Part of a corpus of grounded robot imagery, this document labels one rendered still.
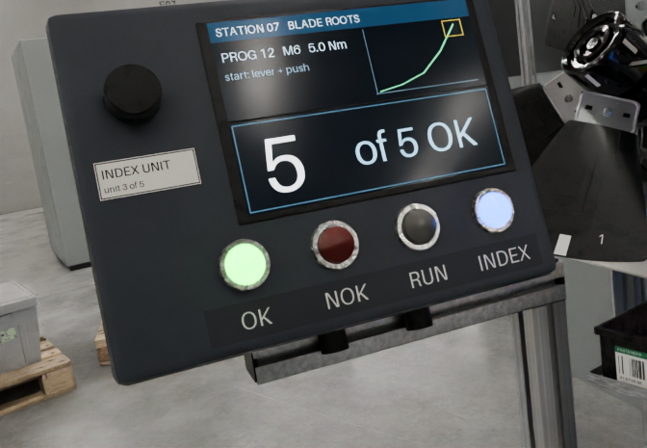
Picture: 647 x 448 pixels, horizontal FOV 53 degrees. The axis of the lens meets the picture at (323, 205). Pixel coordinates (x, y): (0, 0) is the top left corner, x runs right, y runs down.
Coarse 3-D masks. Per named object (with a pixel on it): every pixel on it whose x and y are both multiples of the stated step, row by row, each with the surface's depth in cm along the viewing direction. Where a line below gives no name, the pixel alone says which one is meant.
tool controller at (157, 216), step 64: (256, 0) 36; (320, 0) 37; (384, 0) 38; (448, 0) 39; (64, 64) 32; (128, 64) 33; (192, 64) 34; (256, 64) 35; (320, 64) 36; (384, 64) 38; (448, 64) 39; (128, 128) 33; (192, 128) 34; (384, 128) 37; (448, 128) 38; (512, 128) 40; (128, 192) 32; (192, 192) 33; (384, 192) 36; (448, 192) 38; (512, 192) 39; (128, 256) 32; (192, 256) 33; (384, 256) 36; (448, 256) 37; (512, 256) 38; (128, 320) 31; (192, 320) 32; (256, 320) 33; (320, 320) 34; (128, 384) 32
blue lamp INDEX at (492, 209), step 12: (480, 192) 38; (492, 192) 38; (504, 192) 38; (480, 204) 38; (492, 204) 37; (504, 204) 38; (480, 216) 38; (492, 216) 37; (504, 216) 37; (492, 228) 38; (504, 228) 38
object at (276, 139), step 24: (264, 120) 35; (288, 120) 35; (312, 120) 36; (240, 144) 34; (264, 144) 35; (288, 144) 35; (312, 144) 35; (240, 168) 34; (264, 168) 34; (288, 168) 35; (312, 168) 35; (264, 192) 34; (288, 192) 35; (312, 192) 35
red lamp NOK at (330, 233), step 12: (324, 228) 35; (336, 228) 35; (348, 228) 35; (312, 240) 35; (324, 240) 34; (336, 240) 34; (348, 240) 34; (312, 252) 35; (324, 252) 34; (336, 252) 34; (348, 252) 34; (324, 264) 34; (336, 264) 35; (348, 264) 35
